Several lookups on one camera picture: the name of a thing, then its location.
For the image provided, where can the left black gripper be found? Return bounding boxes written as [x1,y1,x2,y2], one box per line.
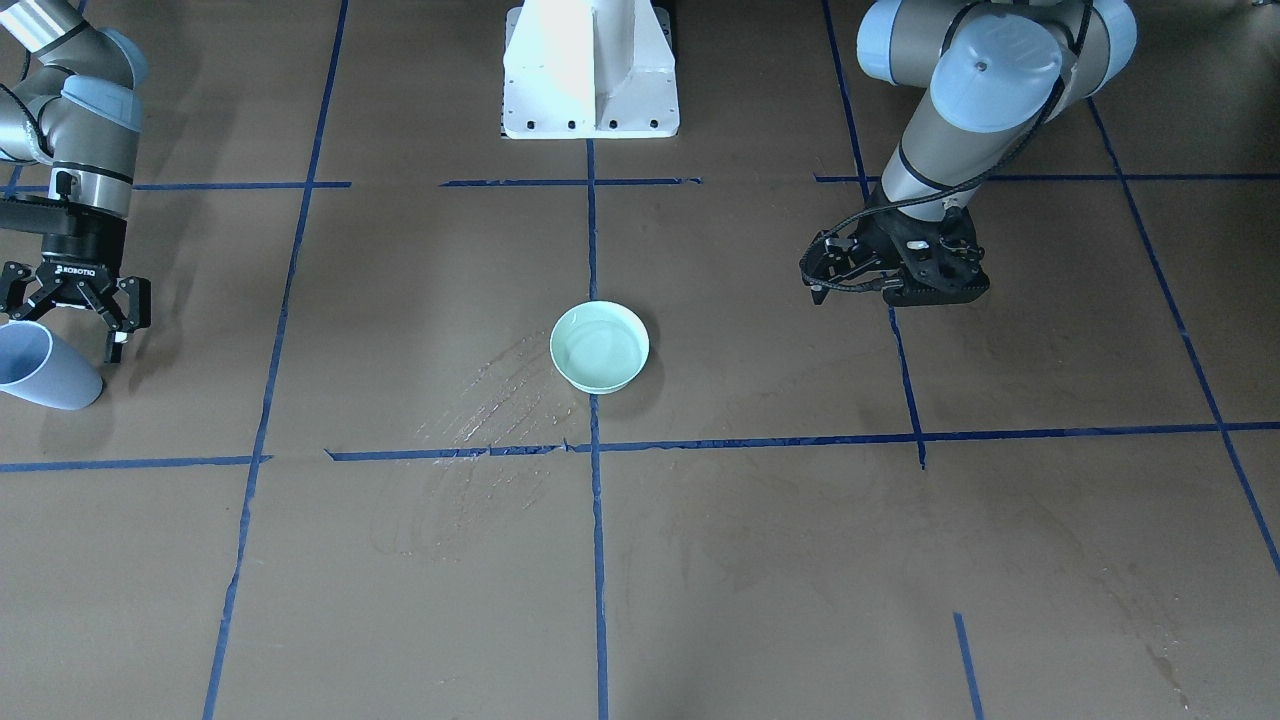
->
[799,205,977,305]

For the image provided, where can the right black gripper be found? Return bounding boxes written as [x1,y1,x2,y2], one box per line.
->
[1,205,152,364]

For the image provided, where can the mint green bowl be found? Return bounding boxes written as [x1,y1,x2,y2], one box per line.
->
[549,300,650,395]

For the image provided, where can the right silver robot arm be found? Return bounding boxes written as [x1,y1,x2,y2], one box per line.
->
[1,1,151,364]

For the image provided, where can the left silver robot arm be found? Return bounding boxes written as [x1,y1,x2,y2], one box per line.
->
[799,1,1138,307]

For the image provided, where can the light blue cup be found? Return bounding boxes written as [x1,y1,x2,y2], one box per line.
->
[1,322,104,411]

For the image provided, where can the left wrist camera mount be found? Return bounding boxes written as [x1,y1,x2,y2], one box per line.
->
[881,211,991,307]

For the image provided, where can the black camera cable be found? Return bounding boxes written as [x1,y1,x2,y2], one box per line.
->
[812,0,1096,293]

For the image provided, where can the white pedestal column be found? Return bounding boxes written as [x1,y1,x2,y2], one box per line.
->
[500,1,681,140]

